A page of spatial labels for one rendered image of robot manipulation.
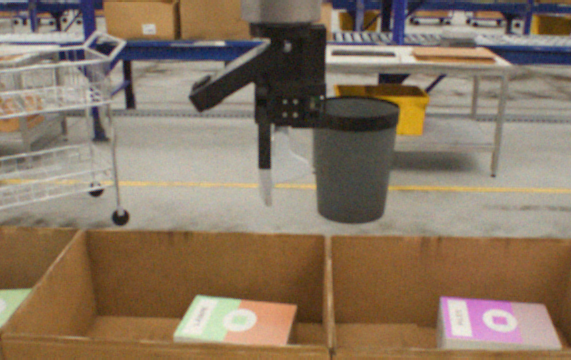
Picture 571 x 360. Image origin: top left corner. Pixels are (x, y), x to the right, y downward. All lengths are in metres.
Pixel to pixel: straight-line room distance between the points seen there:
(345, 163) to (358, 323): 2.33
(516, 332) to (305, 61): 0.50
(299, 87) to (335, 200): 2.76
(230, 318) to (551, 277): 0.51
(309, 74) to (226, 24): 4.23
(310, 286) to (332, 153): 2.36
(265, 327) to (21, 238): 0.43
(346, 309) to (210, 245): 0.25
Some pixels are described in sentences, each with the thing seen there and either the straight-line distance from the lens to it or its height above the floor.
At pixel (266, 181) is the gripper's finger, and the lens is 0.70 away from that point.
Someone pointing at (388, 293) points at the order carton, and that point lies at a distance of 1.00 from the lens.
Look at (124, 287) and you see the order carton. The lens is 1.04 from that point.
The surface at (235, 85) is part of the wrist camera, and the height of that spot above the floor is 1.32.
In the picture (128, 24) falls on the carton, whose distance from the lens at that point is 5.10.
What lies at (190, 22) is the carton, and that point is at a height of 0.93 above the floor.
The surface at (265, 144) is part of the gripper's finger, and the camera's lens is 0.68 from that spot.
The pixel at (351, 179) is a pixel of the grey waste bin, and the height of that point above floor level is 0.28.
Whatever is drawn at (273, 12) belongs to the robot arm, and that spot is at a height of 1.40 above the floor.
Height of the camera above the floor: 1.47
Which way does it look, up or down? 21 degrees down
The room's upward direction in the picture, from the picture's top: straight up
